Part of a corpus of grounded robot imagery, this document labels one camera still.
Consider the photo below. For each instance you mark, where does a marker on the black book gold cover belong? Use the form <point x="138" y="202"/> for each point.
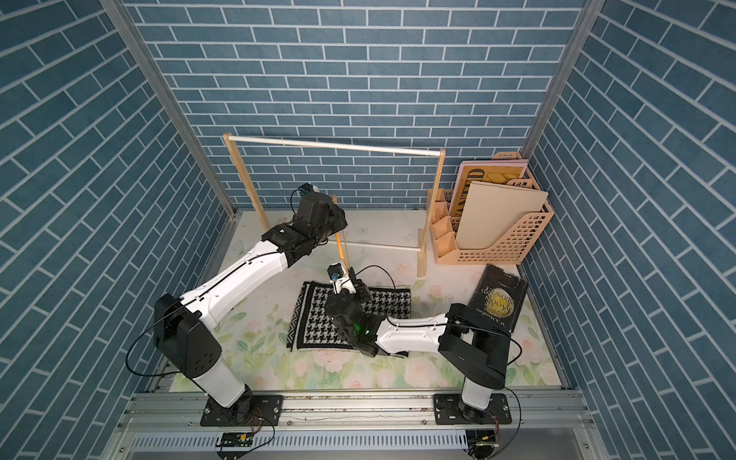
<point x="500" y="295"/>

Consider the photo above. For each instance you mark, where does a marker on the peach plastic file organizer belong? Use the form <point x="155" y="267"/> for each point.
<point x="511" y="249"/>

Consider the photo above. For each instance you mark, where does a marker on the left circuit board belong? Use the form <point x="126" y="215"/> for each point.
<point x="235" y="440"/>

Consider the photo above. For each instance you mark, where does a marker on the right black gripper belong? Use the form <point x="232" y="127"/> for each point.
<point x="364" y="293"/>

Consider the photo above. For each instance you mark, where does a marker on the aluminium corner post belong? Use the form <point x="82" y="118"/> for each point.
<point x="126" y="28"/>
<point x="569" y="57"/>

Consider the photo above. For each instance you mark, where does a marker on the right aluminium corner post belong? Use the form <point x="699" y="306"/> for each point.
<point x="569" y="57"/>

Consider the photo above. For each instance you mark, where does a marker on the black white houndstooth scarf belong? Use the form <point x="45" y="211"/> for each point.
<point x="312" y="329"/>

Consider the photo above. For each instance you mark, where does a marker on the beige board in organizer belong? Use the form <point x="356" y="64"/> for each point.
<point x="491" y="210"/>

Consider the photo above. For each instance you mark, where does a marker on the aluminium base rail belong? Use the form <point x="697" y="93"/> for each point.
<point x="359" y="424"/>

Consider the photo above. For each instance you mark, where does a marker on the orange wooden clothes hanger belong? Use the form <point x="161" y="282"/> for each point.
<point x="342" y="250"/>

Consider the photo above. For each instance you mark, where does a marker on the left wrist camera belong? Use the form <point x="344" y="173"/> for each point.
<point x="306" y="189"/>

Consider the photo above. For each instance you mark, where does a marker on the wooden clothes rack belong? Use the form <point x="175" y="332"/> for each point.
<point x="231" y="142"/>

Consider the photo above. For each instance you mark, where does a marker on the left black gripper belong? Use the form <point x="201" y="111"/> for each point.
<point x="339" y="219"/>

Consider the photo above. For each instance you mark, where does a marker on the circuit board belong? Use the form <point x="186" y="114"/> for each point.
<point x="481" y="444"/>
<point x="235" y="440"/>

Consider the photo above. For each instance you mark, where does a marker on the pink book in organizer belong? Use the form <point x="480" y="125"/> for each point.
<point x="491" y="171"/>

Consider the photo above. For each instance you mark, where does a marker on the left aluminium corner post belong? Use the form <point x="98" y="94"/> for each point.
<point x="126" y="28"/>

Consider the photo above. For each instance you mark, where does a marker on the right circuit board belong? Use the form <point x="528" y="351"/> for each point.
<point x="481" y="444"/>

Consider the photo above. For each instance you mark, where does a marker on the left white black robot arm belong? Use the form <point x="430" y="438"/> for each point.
<point x="183" y="326"/>

